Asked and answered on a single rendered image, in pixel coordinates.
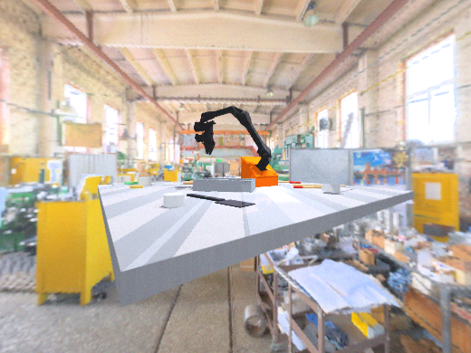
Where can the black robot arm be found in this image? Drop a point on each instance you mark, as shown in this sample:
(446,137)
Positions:
(244,118)

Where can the white short cylinder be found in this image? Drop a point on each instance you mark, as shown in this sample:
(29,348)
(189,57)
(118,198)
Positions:
(174,199)

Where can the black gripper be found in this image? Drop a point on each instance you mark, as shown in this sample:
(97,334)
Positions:
(209,143)

